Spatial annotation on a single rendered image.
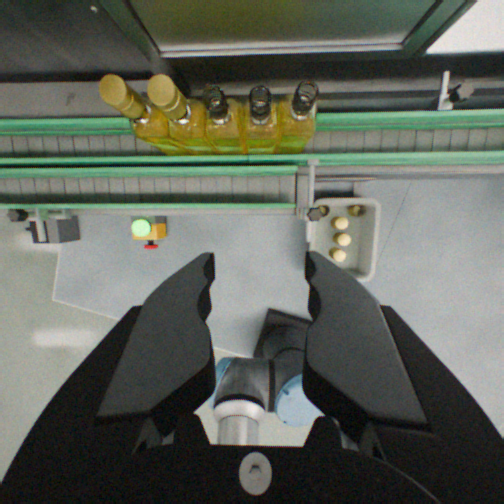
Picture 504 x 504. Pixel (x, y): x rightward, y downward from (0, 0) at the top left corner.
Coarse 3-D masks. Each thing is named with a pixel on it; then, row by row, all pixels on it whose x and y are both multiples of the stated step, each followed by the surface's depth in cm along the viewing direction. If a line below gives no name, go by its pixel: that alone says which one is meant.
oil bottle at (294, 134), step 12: (288, 96) 34; (288, 108) 34; (312, 108) 34; (288, 120) 34; (300, 120) 34; (312, 120) 34; (288, 132) 36; (300, 132) 36; (312, 132) 36; (276, 144) 45; (288, 144) 42; (300, 144) 42
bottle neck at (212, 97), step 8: (208, 88) 29; (216, 88) 29; (208, 96) 30; (216, 96) 31; (224, 96) 29; (208, 104) 30; (216, 104) 33; (224, 104) 30; (208, 112) 32; (216, 112) 31; (224, 112) 32; (216, 120) 33; (224, 120) 34
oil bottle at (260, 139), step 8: (248, 104) 34; (272, 104) 34; (248, 112) 34; (272, 112) 34; (248, 120) 35; (272, 120) 34; (248, 128) 35; (256, 128) 35; (264, 128) 35; (272, 128) 35; (248, 136) 36; (256, 136) 36; (264, 136) 36; (272, 136) 36; (248, 144) 40; (256, 144) 40; (264, 144) 40; (272, 144) 40; (248, 152) 46; (256, 152) 46; (264, 152) 46; (272, 152) 46
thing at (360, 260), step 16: (336, 208) 67; (368, 208) 64; (320, 224) 68; (352, 224) 68; (368, 224) 64; (320, 240) 69; (352, 240) 69; (368, 240) 64; (352, 256) 70; (368, 256) 64; (352, 272) 68; (368, 272) 64
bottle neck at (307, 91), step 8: (304, 80) 29; (296, 88) 29; (304, 88) 30; (312, 88) 29; (296, 96) 29; (304, 96) 32; (312, 96) 30; (296, 104) 30; (304, 104) 29; (312, 104) 30; (296, 112) 32; (304, 112) 32
